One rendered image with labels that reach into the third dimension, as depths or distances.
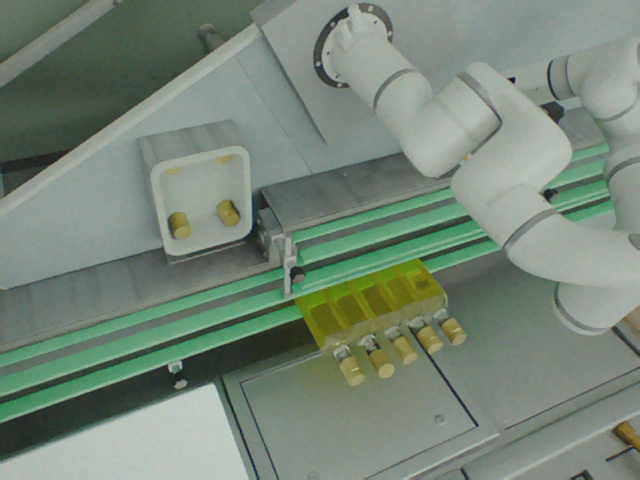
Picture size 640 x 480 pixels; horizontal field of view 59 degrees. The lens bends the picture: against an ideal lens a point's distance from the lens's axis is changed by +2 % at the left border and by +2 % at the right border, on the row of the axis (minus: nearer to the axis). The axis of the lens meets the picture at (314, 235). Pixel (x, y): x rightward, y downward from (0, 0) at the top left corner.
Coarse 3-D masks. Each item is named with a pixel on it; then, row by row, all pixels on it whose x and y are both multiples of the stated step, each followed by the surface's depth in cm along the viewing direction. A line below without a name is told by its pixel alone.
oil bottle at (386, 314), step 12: (372, 276) 118; (360, 288) 115; (372, 288) 115; (372, 300) 113; (384, 300) 113; (372, 312) 111; (384, 312) 111; (396, 312) 111; (384, 324) 110; (396, 324) 111; (384, 336) 112
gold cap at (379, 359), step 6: (372, 354) 106; (378, 354) 105; (384, 354) 105; (372, 360) 105; (378, 360) 104; (384, 360) 103; (378, 366) 103; (384, 366) 103; (390, 366) 103; (378, 372) 103; (384, 372) 103; (390, 372) 104
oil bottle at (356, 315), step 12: (336, 288) 114; (348, 288) 115; (336, 300) 112; (348, 300) 112; (360, 300) 113; (348, 312) 110; (360, 312) 110; (348, 324) 109; (360, 324) 108; (372, 324) 109; (360, 336) 108
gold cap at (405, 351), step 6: (402, 336) 109; (396, 342) 108; (402, 342) 108; (408, 342) 108; (396, 348) 108; (402, 348) 107; (408, 348) 107; (402, 354) 107; (408, 354) 106; (414, 354) 106; (402, 360) 107; (408, 360) 107
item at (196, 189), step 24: (168, 168) 92; (192, 168) 103; (216, 168) 106; (240, 168) 101; (168, 192) 105; (192, 192) 107; (216, 192) 110; (240, 192) 106; (168, 216) 109; (192, 216) 111; (216, 216) 113; (240, 216) 111; (168, 240) 103; (192, 240) 109; (216, 240) 109
